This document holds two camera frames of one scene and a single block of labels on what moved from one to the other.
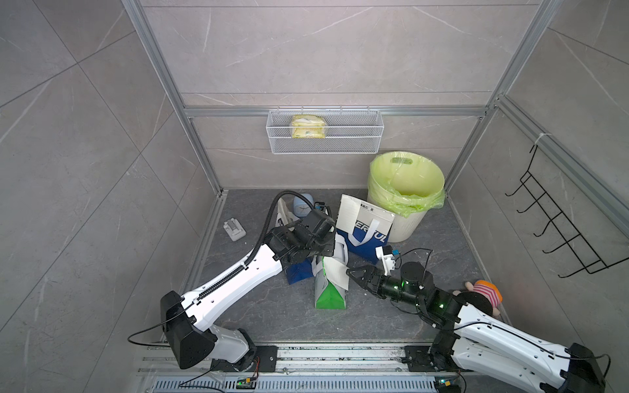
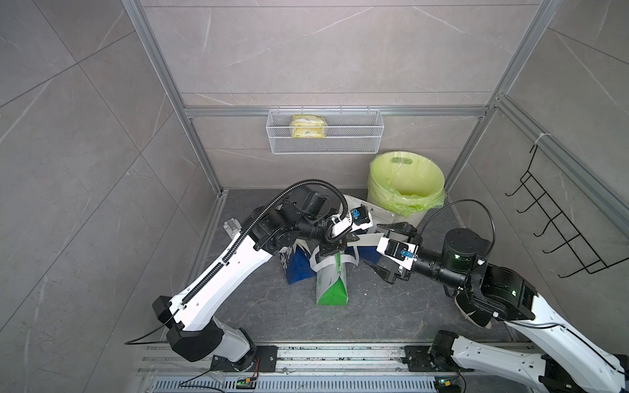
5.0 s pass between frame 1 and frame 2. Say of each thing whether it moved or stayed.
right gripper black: moved
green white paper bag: stayed
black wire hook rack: stayed
